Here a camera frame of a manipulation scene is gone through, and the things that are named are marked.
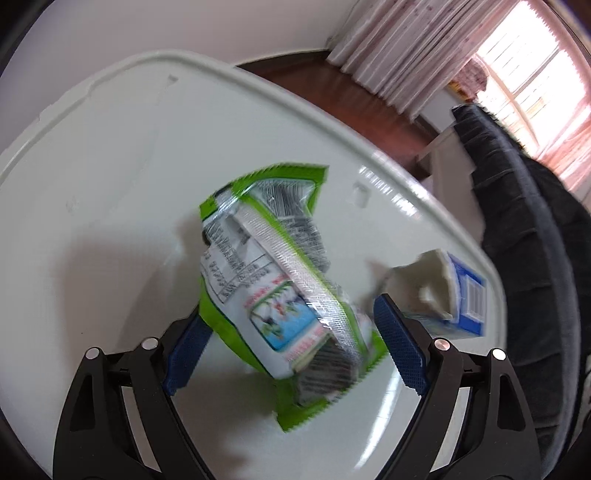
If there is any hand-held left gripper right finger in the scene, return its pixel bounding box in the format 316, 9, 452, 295
373, 293, 542, 480

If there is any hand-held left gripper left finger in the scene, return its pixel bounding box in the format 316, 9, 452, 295
53, 305, 214, 480

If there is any green snack wrapper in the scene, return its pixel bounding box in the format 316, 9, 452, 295
198, 164, 389, 432

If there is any blue carton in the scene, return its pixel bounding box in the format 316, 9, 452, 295
383, 249, 489, 340

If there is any folded pink quilt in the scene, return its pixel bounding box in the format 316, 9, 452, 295
450, 60, 490, 103

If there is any pink curtain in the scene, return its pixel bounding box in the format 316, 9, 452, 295
327, 0, 522, 123

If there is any window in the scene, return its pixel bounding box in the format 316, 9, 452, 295
475, 0, 591, 195

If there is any white bed frame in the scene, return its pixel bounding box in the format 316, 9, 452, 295
416, 124, 485, 241

